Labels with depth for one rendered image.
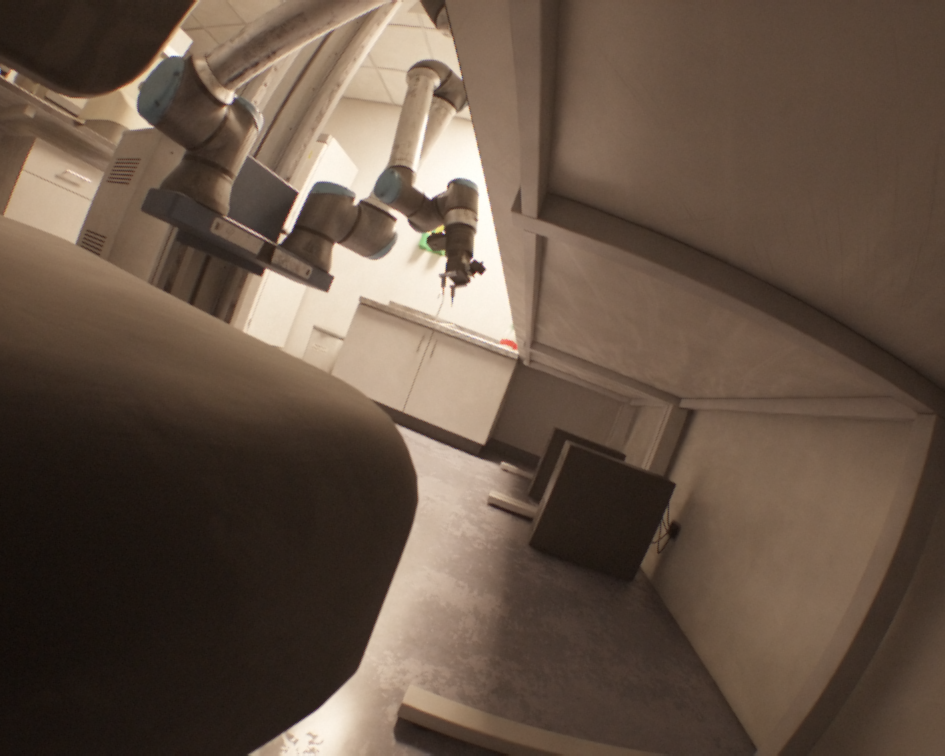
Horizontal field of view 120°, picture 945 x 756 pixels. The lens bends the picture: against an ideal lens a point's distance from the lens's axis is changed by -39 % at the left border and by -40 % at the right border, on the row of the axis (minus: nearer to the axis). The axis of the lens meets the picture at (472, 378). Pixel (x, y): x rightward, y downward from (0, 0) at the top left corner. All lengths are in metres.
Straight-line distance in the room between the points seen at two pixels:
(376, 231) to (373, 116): 3.27
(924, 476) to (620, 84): 0.69
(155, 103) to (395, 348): 2.49
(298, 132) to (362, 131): 3.11
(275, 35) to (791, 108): 0.88
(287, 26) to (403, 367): 2.51
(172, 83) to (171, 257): 0.51
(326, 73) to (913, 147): 1.59
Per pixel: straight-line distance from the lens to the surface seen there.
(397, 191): 1.22
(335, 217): 1.44
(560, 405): 3.59
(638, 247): 0.55
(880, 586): 0.80
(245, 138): 1.16
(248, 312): 3.60
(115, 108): 2.55
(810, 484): 1.19
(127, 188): 1.46
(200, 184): 1.09
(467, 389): 3.01
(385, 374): 3.14
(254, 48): 1.00
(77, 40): 0.45
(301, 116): 1.60
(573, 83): 0.38
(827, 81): 0.32
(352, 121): 4.77
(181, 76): 1.02
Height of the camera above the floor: 0.49
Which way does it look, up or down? level
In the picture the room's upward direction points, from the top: 21 degrees clockwise
